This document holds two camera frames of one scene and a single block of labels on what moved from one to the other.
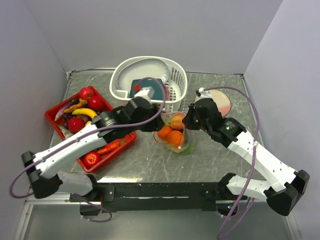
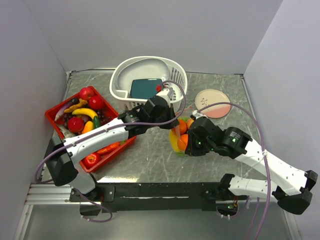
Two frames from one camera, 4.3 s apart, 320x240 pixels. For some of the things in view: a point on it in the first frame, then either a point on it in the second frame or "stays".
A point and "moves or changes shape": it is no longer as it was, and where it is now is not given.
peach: x=177 y=122 moves or changes shape
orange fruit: x=175 y=137 → x=182 y=142
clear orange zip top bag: x=174 y=134 moves or changes shape
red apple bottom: x=91 y=159 stays
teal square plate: x=156 y=84 stays
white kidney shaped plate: x=142 y=69 stays
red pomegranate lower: x=75 y=124 stays
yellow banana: x=85 y=111 stays
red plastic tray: x=76 y=113 stays
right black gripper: x=187 y=120 → x=191 y=149
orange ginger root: x=81 y=103 stays
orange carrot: x=112 y=146 stays
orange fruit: x=163 y=133 → x=183 y=127
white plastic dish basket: x=177 y=81 stays
